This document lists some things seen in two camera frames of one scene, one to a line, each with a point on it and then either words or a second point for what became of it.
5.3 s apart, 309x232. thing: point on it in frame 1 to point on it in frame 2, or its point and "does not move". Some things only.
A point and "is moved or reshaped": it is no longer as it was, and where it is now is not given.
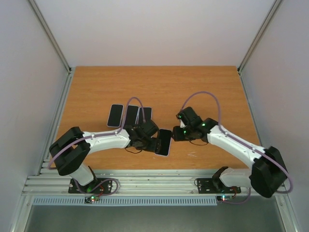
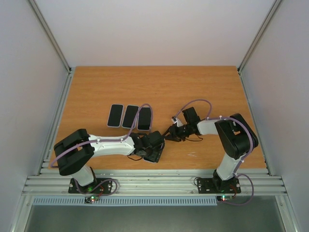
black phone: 115,115 does not move
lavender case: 147,113 does not move
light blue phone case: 131,115 does not move
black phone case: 165,136 is moved or reshaped
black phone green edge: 115,115 does not move
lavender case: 165,135 is moved or reshaped
